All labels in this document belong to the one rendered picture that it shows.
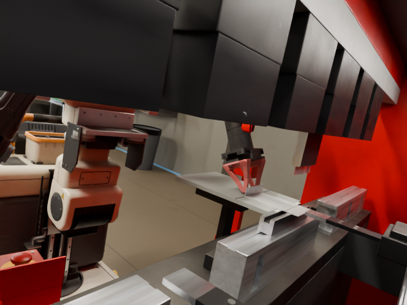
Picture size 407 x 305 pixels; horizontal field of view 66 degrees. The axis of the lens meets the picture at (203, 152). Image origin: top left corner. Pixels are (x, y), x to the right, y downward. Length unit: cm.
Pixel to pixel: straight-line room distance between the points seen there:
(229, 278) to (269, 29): 38
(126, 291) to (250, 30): 31
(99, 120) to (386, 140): 116
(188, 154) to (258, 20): 477
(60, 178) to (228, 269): 83
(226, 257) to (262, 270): 9
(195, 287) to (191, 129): 478
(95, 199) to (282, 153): 314
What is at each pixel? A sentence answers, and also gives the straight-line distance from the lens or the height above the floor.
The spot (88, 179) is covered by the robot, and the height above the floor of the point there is 84.
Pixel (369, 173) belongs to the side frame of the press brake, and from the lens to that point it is 156.
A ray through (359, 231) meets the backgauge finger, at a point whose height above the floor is 100.
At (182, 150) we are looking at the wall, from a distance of 520.
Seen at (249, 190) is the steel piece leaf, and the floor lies 101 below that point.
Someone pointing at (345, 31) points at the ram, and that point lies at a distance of 66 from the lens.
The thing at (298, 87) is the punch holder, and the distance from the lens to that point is 49.
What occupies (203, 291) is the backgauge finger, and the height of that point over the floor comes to 100.
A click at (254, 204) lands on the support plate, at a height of 100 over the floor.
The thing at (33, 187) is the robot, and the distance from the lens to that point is 146.
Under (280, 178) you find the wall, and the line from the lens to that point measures 412.
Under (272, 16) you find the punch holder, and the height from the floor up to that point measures 130.
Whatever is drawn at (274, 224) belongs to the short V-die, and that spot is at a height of 99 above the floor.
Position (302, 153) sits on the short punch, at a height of 113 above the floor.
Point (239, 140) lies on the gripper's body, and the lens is 76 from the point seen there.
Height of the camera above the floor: 119
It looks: 9 degrees down
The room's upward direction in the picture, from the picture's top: 11 degrees clockwise
